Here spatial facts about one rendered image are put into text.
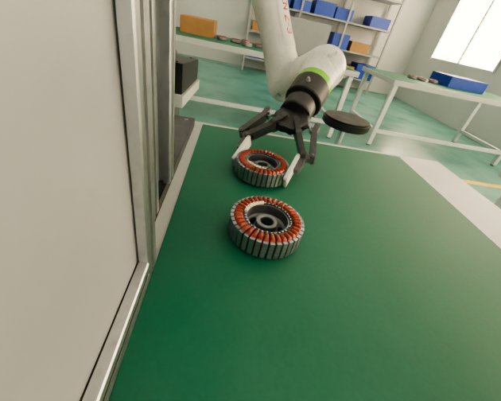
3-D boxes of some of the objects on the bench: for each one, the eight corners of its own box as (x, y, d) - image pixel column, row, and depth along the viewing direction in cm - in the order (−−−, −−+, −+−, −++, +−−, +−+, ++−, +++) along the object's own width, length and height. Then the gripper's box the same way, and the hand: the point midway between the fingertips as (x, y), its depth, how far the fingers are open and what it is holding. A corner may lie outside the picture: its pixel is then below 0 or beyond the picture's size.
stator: (312, 240, 42) (320, 223, 40) (264, 274, 35) (270, 255, 32) (262, 204, 48) (266, 186, 45) (212, 226, 40) (215, 207, 38)
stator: (249, 157, 62) (251, 142, 60) (292, 174, 59) (297, 160, 57) (223, 174, 53) (226, 158, 51) (273, 196, 50) (277, 180, 48)
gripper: (345, 130, 63) (308, 203, 54) (258, 102, 70) (214, 163, 61) (354, 105, 56) (313, 184, 48) (258, 76, 63) (207, 142, 54)
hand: (262, 165), depth 55 cm, fingers closed on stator, 11 cm apart
